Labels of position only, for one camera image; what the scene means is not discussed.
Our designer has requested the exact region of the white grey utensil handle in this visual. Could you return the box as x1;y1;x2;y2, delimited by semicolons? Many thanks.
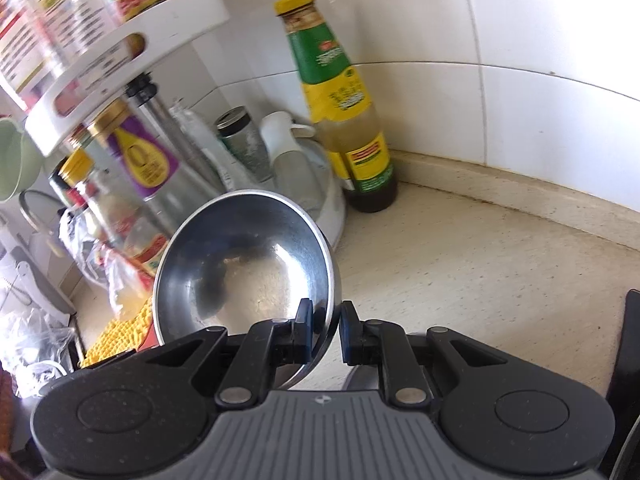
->
0;230;77;317

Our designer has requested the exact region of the white plastic bag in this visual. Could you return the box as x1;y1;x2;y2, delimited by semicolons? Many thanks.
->
0;307;79;397

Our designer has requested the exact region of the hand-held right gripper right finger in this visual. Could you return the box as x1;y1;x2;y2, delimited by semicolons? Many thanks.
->
339;301;506;407

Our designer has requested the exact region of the light green plastic basin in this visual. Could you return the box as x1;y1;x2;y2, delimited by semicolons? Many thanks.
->
0;117;44;204

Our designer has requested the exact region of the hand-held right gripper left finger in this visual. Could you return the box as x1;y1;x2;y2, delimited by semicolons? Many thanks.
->
145;298;326;407

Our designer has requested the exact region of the clear crumpled plastic bag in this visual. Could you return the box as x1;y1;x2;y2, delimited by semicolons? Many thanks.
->
59;210;151;312

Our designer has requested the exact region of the glass lid with black knob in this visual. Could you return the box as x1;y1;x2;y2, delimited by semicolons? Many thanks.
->
19;190;67;242

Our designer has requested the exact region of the stainless steel bowl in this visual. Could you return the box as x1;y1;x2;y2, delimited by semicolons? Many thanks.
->
152;189;344;391

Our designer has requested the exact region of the green yellow label sauce bottle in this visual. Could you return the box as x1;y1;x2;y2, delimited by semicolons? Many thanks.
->
273;0;399;214

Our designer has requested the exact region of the yellow cap vinegar bottle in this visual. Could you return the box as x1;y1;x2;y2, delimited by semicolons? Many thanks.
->
57;150;172;277

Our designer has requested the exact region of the white seasoning packet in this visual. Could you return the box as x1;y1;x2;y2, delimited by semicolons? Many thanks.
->
0;0;177;97

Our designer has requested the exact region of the yellow chenille mat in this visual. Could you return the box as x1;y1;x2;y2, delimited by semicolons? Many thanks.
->
80;295;154;369

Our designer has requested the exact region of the purple label sauce bottle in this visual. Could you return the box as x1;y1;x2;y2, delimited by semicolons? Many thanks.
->
87;100;221;221

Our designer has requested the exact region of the metal shaker with dark lid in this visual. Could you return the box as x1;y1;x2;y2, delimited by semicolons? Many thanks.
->
215;106;274;184

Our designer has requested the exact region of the black gas stove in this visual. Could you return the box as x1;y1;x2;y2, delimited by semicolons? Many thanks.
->
604;287;640;480

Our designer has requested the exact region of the white dispenser bottle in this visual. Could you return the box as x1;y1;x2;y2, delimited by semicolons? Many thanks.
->
260;111;319;202

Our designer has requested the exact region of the white two-tier rotating rack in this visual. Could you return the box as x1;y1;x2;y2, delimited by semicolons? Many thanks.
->
22;0;348;261

